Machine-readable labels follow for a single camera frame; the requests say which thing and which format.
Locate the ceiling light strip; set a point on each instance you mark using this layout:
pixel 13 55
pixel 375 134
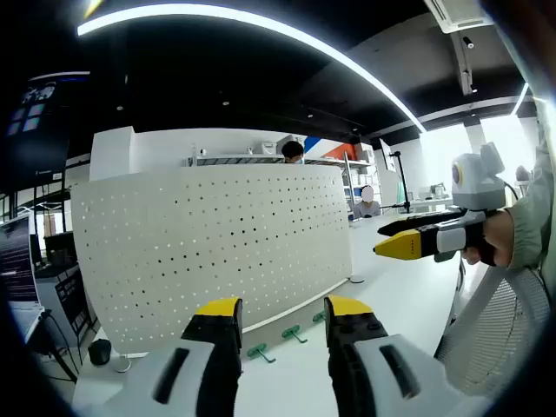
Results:
pixel 260 21

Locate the ceiling air conditioner unit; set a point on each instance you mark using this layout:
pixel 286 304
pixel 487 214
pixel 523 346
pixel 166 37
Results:
pixel 460 15

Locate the black computer mouse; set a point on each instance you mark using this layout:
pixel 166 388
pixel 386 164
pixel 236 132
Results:
pixel 100 351

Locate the person's right hand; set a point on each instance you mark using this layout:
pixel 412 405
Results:
pixel 499 234

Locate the grey mesh office chair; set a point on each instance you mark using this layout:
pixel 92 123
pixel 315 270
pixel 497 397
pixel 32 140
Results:
pixel 499 330

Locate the white pegboard mounting plate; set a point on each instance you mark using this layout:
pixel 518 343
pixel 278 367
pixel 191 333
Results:
pixel 208 243

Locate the black tripod stand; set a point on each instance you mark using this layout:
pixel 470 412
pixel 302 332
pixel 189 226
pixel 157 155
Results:
pixel 404 182

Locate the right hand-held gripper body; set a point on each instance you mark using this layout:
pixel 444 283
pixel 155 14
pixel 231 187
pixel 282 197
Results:
pixel 478 187

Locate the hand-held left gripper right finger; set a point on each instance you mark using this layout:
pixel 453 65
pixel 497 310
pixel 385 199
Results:
pixel 347 347

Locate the dark wall display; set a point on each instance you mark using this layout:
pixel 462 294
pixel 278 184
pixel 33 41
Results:
pixel 39 130

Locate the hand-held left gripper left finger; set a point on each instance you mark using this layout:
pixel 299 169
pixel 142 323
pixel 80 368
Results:
pixel 217 347

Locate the green hook assembly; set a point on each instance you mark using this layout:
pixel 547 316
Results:
pixel 319 316
pixel 293 332
pixel 260 350

